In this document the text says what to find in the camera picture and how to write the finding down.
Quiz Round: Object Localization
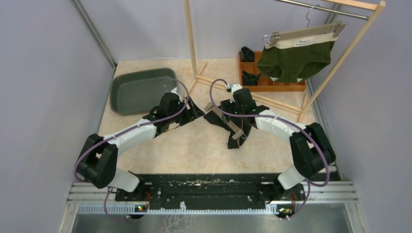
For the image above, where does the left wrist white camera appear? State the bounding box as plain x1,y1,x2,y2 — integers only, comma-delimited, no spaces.
170,87,183,101

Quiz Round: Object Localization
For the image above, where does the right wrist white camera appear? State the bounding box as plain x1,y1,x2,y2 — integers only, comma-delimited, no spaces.
230,83,243,103

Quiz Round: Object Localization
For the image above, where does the grey-green plastic tub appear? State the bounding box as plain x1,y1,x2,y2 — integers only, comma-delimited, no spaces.
109,67,177,116

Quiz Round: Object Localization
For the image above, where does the light wooden clothes rack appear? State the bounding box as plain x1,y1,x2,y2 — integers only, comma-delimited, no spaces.
183,0,387,123

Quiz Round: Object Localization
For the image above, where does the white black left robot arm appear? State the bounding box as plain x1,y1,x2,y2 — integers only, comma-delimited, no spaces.
74,92,205,201

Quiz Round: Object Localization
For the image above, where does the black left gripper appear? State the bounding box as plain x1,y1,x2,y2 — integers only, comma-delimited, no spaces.
168,96,205,126

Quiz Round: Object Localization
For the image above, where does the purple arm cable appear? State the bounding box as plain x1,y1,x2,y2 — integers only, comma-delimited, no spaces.
209,79,330,220
73,78,190,222

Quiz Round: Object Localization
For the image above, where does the green underwear with cream waistband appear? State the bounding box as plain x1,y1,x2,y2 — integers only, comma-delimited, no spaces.
257,33,339,83

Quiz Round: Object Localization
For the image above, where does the orange wooden compartment tray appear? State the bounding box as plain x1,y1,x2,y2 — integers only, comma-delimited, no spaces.
237,51,307,92

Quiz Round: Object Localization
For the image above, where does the dark rolled sock far left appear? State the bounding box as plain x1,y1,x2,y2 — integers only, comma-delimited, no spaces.
240,46,255,62

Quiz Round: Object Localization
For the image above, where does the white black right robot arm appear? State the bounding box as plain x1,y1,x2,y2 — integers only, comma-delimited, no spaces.
218,88,336,200

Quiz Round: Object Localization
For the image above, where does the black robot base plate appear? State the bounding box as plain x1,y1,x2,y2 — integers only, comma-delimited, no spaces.
115,173,306,211

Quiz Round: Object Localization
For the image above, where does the wrist white camera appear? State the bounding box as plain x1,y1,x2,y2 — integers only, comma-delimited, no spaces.
230,83,243,103
170,87,183,101

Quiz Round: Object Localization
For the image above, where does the dark rolled sock front left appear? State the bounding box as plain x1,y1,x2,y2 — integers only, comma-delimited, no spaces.
242,70,261,86

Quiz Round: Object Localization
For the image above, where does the black striped garment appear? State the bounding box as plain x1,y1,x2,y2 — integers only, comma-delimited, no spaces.
204,103,269,149

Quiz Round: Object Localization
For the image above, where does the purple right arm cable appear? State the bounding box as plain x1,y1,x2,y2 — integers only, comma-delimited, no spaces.
209,79,330,220

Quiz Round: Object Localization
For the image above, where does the beige clip hanger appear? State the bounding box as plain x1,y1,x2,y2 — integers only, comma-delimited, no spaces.
262,4,347,49
204,102,247,140

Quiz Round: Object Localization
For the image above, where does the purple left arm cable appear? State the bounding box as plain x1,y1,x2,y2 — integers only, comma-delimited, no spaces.
73,78,190,222

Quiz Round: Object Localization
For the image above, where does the aluminium front rail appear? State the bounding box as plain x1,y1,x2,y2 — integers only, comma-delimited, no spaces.
67,182,358,216

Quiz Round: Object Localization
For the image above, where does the dark rolled sock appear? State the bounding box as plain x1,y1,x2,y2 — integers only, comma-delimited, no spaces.
242,70,261,86
240,46,255,62

